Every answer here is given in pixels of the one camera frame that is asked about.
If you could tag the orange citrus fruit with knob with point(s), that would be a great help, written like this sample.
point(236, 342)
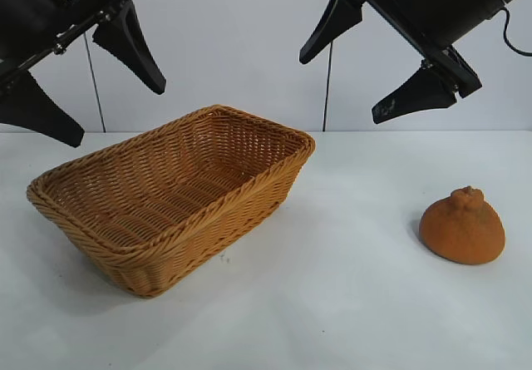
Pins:
point(461, 233)

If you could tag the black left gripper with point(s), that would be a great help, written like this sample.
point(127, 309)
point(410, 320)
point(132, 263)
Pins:
point(37, 21)

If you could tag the brown woven wicker basket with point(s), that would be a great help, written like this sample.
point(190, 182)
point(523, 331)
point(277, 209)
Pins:
point(166, 187)

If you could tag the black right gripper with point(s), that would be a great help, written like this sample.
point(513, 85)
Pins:
point(449, 4)

